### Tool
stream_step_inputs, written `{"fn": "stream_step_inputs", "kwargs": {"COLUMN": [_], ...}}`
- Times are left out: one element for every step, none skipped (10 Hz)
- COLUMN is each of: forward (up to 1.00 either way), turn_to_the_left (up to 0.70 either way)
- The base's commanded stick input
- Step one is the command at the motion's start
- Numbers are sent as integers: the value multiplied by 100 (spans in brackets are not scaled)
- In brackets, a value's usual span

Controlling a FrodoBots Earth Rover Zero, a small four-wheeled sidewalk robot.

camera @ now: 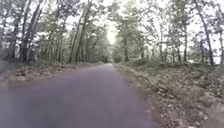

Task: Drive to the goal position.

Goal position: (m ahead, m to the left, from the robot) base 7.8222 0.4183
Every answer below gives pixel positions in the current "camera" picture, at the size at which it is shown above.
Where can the grey asphalt path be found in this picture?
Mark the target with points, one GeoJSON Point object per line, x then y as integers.
{"type": "Point", "coordinates": [90, 100]}

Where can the wood of trees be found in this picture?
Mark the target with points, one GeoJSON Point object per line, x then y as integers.
{"type": "Point", "coordinates": [36, 33]}
{"type": "Point", "coordinates": [166, 33]}

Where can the leaf-covered grass verge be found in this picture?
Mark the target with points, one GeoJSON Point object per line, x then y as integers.
{"type": "Point", "coordinates": [180, 86]}
{"type": "Point", "coordinates": [33, 71]}

